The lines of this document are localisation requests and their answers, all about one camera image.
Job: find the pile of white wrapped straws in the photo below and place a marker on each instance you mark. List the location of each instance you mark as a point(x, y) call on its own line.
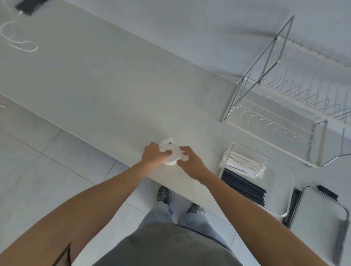
point(244, 164)

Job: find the person's left hand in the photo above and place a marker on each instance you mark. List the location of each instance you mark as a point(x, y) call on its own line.
point(151, 159)

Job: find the person's patterned shoe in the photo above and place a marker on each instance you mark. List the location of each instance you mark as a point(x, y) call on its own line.
point(196, 209)
point(164, 195)

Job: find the person's left patterned shoe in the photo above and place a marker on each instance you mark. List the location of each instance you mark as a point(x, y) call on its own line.
point(164, 195)

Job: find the translucent white plastic lid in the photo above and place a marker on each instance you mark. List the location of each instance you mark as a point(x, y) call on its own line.
point(169, 146)

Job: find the black flat device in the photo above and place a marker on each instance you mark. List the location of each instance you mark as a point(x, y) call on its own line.
point(31, 6)

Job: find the light blue jeans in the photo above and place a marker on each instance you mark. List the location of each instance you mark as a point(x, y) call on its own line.
point(197, 224)

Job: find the silver metal tray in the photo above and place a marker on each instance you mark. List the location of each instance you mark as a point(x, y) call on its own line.
point(315, 219)

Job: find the person's right hand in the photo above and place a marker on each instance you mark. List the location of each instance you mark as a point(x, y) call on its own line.
point(195, 167)

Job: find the clear plastic tray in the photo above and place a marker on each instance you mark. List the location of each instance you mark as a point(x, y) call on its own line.
point(279, 175)

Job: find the person's left forearm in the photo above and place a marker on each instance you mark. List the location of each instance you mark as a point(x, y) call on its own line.
point(82, 211)

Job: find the person's left fingers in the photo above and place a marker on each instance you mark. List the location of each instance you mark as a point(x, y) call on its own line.
point(164, 154)

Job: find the person's right patterned shoe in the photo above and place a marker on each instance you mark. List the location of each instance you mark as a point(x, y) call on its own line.
point(196, 209)

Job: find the bundle of black straws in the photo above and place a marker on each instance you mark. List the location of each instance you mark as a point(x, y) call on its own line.
point(244, 186)

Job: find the grey shirt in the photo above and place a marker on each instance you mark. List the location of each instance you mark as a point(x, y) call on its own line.
point(167, 246)

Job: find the person's right thumb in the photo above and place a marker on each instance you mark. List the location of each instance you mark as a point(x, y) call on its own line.
point(182, 162)

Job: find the person's right forearm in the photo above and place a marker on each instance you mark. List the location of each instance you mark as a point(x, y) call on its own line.
point(257, 222)

